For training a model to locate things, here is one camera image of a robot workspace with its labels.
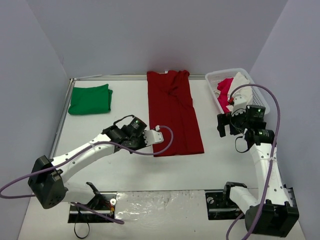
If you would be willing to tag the dark red t shirt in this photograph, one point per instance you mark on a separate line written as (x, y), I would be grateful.
(170, 104)

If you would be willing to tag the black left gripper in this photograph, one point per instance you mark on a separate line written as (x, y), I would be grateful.
(135, 143)

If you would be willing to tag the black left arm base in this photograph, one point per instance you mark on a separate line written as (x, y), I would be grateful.
(105, 206)

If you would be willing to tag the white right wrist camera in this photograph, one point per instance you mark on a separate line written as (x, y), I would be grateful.
(238, 105)

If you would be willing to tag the cream white t shirt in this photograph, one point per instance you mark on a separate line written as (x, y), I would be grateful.
(238, 80)

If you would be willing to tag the white plastic laundry basket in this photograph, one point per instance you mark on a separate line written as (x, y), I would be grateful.
(215, 77)

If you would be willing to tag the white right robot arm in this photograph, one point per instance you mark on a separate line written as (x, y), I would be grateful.
(271, 214)

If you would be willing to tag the pink t shirt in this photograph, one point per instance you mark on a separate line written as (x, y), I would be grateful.
(223, 87)

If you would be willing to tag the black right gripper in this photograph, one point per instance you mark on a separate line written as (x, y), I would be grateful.
(225, 122)

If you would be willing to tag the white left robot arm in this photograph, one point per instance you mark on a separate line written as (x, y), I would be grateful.
(52, 186)

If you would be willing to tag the folded green t shirt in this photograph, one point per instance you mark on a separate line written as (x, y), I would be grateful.
(90, 100)

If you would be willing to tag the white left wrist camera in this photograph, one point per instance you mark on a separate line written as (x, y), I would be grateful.
(152, 137)

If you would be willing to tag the white foam front board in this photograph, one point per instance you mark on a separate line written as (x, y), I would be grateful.
(147, 215)

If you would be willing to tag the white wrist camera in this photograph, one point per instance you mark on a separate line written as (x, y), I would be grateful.
(152, 137)
(238, 105)

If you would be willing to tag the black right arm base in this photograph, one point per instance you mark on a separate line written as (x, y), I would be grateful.
(218, 208)

